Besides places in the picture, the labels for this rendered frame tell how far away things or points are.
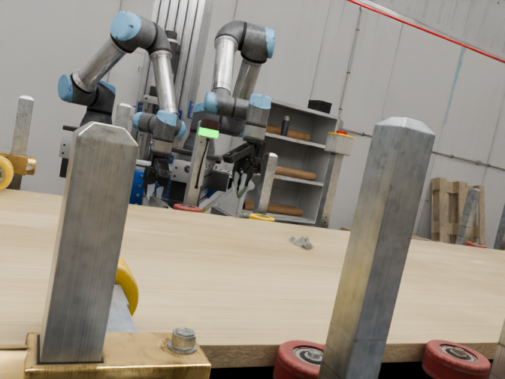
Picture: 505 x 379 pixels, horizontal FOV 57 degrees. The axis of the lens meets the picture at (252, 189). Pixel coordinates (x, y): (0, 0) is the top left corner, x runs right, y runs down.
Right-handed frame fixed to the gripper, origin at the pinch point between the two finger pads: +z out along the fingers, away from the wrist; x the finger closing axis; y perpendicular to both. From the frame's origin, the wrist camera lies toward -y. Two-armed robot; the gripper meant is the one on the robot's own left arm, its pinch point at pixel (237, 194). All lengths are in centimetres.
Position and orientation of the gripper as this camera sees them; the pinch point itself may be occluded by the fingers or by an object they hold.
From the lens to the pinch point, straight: 161.8
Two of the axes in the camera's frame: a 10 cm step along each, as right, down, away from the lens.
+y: 6.9, 0.7, 7.2
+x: -6.9, -2.1, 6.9
